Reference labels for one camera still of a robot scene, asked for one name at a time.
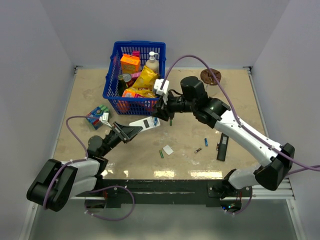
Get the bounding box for white battery cover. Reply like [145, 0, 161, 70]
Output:
[162, 145, 174, 155]

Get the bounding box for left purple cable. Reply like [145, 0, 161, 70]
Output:
[42, 115, 102, 210]

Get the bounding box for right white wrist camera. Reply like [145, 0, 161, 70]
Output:
[153, 78, 169, 105]

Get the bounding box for tin can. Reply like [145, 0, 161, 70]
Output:
[118, 73, 133, 88]

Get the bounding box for white pump bottle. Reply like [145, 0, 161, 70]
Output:
[145, 51, 159, 74]

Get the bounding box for orange pink snack box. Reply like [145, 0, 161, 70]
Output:
[122, 88, 144, 98]

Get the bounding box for yellow chip bag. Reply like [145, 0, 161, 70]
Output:
[132, 66, 160, 98]

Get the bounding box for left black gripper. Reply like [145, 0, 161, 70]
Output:
[100, 121, 143, 157]

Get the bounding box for white cup brown lid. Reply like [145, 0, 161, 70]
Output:
[200, 68, 222, 97]

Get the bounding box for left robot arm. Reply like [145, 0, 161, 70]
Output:
[26, 122, 143, 212]

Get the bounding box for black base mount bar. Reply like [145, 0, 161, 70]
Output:
[79, 179, 252, 208]

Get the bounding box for black remote control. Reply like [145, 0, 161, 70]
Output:
[216, 133, 229, 162]

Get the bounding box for blue plastic basket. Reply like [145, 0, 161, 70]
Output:
[102, 40, 166, 116]

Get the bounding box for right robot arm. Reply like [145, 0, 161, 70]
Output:
[152, 76, 295, 197]

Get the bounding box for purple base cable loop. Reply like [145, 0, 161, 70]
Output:
[84, 185, 138, 222]

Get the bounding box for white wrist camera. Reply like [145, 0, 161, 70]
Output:
[99, 112, 112, 127]
[153, 78, 169, 105]

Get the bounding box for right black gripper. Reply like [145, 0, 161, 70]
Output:
[151, 89, 197, 121]

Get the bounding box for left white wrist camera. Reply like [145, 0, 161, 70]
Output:
[99, 112, 112, 127]

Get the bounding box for blue battery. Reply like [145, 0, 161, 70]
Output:
[153, 117, 158, 126]
[204, 138, 209, 147]

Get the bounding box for orange juice carton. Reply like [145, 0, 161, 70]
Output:
[120, 54, 141, 74]

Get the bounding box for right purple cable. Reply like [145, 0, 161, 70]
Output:
[161, 54, 320, 172]

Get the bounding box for white remote control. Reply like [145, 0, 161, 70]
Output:
[129, 116, 161, 132]

